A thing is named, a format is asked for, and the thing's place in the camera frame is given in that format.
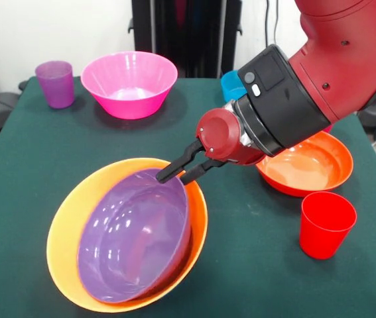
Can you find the pink bowl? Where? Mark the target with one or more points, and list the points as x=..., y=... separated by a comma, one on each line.
x=124, y=76

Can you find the small blue bowl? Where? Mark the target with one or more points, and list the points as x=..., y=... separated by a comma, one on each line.
x=229, y=86

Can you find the purple cup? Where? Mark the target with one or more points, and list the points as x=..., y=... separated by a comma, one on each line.
x=55, y=83

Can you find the red-orange bowl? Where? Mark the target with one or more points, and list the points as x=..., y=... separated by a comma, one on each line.
x=317, y=169

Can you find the dark green tablecloth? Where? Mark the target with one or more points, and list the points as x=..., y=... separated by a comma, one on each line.
x=274, y=281

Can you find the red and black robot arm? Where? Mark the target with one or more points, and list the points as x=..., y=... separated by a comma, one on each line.
x=323, y=66

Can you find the red cup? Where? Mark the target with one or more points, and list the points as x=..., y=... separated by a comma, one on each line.
x=327, y=228

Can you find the crimson cup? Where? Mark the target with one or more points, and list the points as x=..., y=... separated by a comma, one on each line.
x=328, y=129

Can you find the orange bowl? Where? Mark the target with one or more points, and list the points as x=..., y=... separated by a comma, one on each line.
x=65, y=232

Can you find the purple bowl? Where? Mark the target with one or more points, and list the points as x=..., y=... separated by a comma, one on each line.
x=134, y=238

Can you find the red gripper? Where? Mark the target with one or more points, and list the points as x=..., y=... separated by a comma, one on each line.
x=224, y=132

